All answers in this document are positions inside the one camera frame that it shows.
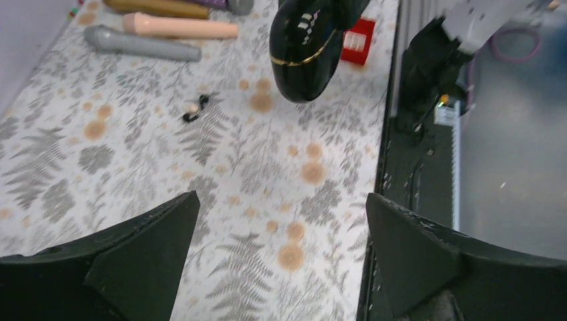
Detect grey toy microphone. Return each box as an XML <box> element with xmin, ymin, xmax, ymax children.
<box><xmin>83</xmin><ymin>25</ymin><xmax>202</xmax><ymax>62</ymax></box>

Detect floral patterned mat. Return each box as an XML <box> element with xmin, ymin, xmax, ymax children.
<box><xmin>1</xmin><ymin>1</ymin><xmax>399</xmax><ymax>320</ymax></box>

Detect gold toy microphone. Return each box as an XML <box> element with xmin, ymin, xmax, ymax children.
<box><xmin>103</xmin><ymin>0</ymin><xmax>209</xmax><ymax>19</ymax></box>

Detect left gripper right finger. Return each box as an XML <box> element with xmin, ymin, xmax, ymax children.
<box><xmin>366</xmin><ymin>193</ymin><xmax>566</xmax><ymax>320</ymax></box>

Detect purple glitter toy microphone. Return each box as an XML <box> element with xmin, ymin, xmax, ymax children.
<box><xmin>189</xmin><ymin>0</ymin><xmax>255</xmax><ymax>16</ymax></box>

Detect black wireless earbuds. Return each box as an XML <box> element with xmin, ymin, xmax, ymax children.
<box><xmin>181</xmin><ymin>94</ymin><xmax>210</xmax><ymax>123</ymax></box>

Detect red plastic box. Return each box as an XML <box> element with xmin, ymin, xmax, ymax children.
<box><xmin>340</xmin><ymin>18</ymin><xmax>376</xmax><ymax>66</ymax></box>

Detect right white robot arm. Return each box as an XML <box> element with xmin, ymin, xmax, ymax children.
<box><xmin>269</xmin><ymin>1</ymin><xmax>549</xmax><ymax>113</ymax></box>

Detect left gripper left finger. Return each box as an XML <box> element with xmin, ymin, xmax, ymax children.
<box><xmin>1</xmin><ymin>191</ymin><xmax>200</xmax><ymax>320</ymax></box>

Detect pink toy microphone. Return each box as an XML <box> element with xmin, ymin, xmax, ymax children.
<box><xmin>122</xmin><ymin>12</ymin><xmax>239</xmax><ymax>39</ymax></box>

